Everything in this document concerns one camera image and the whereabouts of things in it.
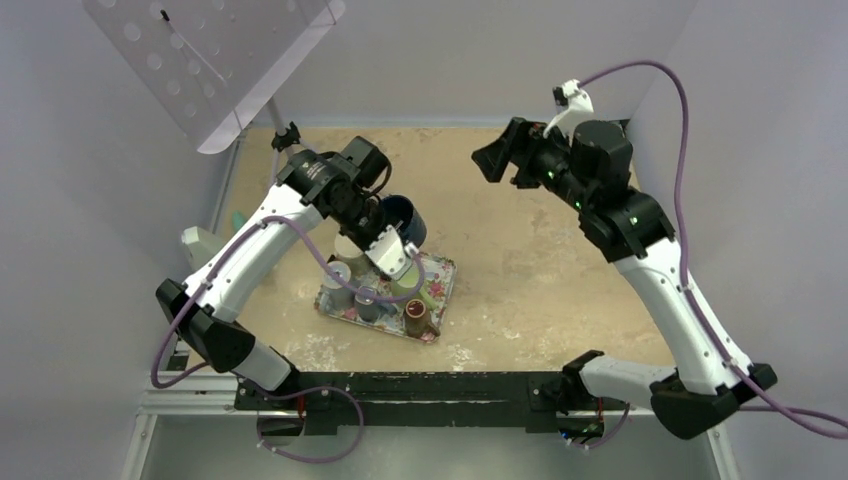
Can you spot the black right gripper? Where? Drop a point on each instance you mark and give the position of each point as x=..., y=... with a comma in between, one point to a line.
x=522, y=139

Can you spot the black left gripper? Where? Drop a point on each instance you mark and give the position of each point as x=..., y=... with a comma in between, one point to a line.
x=364, y=242

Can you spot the dark blue mug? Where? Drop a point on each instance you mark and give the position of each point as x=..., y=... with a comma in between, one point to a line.
x=406, y=219

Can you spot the light green mug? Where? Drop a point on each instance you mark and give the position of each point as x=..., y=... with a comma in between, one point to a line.
x=405, y=285

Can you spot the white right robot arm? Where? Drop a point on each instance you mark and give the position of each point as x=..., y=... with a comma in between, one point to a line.
x=711, y=378

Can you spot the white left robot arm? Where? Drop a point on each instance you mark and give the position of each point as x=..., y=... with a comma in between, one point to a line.
x=310, y=188

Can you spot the cream white mug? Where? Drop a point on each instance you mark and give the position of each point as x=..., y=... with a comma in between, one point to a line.
x=350, y=254

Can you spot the light grey mug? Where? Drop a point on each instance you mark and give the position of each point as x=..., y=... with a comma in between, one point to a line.
x=339, y=288

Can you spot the small blue-grey mug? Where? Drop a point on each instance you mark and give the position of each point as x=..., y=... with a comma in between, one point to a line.
x=370, y=311

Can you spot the small brown mug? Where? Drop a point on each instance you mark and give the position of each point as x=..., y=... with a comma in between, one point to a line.
x=418, y=321

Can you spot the floral serving tray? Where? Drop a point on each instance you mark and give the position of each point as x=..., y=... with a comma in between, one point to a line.
x=440, y=274

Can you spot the white angular block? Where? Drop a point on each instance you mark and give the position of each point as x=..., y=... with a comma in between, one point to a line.
x=200, y=246

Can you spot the white music stand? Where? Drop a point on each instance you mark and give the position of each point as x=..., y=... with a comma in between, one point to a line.
x=213, y=65

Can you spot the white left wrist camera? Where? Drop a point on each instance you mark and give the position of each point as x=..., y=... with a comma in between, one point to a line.
x=391, y=254

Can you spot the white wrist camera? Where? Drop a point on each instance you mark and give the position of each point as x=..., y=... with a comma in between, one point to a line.
x=391, y=254
x=574, y=106

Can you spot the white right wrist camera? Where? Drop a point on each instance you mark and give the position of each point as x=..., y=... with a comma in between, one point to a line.
x=574, y=106

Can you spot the teal handle tool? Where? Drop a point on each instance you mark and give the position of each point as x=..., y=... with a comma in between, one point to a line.
x=238, y=220

